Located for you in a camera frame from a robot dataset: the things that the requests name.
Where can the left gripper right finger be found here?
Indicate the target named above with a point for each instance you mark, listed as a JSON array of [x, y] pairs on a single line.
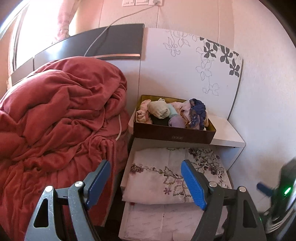
[[209, 199]]

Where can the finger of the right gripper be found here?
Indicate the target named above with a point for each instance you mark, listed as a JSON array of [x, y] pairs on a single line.
[[267, 191]]

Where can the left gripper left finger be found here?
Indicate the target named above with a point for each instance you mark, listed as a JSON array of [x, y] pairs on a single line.
[[82, 195]]

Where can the lilac sock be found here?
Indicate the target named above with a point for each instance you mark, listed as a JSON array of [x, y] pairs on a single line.
[[176, 121]]

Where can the blue patterned garment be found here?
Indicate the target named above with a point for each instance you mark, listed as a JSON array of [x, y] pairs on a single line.
[[198, 114]]

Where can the beige soft garment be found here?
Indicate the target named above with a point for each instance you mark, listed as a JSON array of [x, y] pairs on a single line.
[[142, 115]]

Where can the white floral embroidered pillow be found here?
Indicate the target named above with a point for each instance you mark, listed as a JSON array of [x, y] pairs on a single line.
[[155, 174]]

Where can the white nightstand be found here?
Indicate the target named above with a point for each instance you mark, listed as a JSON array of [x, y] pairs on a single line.
[[227, 142]]

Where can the white open drawer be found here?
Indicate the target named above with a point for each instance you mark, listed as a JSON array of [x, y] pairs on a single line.
[[159, 222]]

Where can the red blanket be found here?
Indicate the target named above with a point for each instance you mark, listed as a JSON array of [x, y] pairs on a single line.
[[58, 125]]

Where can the dark cardboard box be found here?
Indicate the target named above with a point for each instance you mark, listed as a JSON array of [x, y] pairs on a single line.
[[160, 129]]

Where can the white floral headboard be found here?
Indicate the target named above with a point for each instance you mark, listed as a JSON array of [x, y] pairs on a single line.
[[155, 61]]

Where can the pink curtain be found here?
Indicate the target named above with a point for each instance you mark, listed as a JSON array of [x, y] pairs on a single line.
[[65, 16]]

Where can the wall switch and outlet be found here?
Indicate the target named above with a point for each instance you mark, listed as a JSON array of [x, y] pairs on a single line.
[[142, 3]]

